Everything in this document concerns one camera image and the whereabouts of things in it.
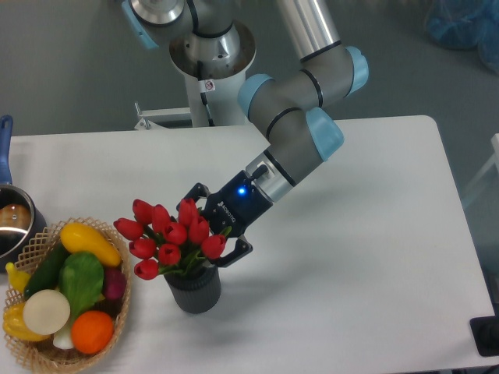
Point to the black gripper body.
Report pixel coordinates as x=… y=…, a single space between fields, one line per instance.
x=236 y=205

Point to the woven wicker basket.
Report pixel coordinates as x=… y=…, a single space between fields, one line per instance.
x=43 y=357

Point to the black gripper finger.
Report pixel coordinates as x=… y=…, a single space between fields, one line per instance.
x=241 y=249
x=196 y=197

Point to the orange fruit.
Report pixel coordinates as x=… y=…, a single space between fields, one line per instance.
x=92 y=331

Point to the blue plastic bag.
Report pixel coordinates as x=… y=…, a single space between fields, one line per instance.
x=465 y=25

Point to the green lettuce leaf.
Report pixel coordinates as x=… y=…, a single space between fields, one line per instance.
x=81 y=280

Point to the blue handled saucepan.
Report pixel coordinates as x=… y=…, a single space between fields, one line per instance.
x=20 y=218

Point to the black device at table edge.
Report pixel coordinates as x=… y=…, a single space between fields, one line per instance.
x=485 y=335

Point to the white round onion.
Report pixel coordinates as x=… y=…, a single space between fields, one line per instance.
x=46 y=312

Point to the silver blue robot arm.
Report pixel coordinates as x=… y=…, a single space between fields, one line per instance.
x=213 y=51

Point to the red tulip bouquet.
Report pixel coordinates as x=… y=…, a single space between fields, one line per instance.
x=165 y=245

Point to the yellow squash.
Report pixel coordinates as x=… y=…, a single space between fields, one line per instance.
x=77 y=237

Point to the white frame at right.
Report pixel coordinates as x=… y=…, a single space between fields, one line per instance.
x=482 y=178

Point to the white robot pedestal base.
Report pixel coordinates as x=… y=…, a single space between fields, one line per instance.
x=211 y=102

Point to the dark grey ribbed vase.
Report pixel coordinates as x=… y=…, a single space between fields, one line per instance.
x=196 y=295

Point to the yellow bell pepper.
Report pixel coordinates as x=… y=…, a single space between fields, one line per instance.
x=14 y=325

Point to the green cucumber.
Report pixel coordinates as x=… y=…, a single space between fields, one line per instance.
x=47 y=273

